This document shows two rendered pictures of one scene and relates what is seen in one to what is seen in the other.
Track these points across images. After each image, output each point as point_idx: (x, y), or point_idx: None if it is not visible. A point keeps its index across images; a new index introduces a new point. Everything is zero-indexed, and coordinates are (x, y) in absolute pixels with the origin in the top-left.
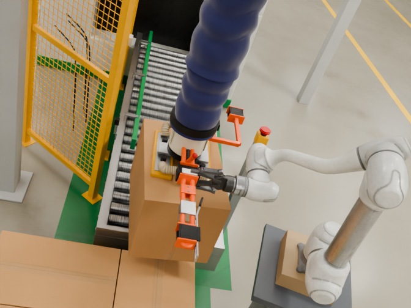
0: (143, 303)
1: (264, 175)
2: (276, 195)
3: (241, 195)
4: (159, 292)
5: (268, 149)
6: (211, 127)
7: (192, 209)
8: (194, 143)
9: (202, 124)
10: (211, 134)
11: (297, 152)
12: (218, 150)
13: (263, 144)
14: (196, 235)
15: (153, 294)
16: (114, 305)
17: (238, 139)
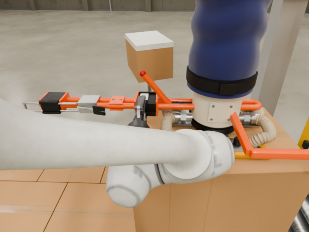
0: (110, 203)
1: None
2: (107, 185)
3: None
4: (121, 216)
5: (195, 133)
6: (201, 73)
7: (84, 101)
8: (194, 95)
9: (189, 59)
10: (198, 84)
11: (149, 129)
12: (262, 170)
13: (221, 138)
14: (46, 100)
15: (118, 211)
16: None
17: (262, 149)
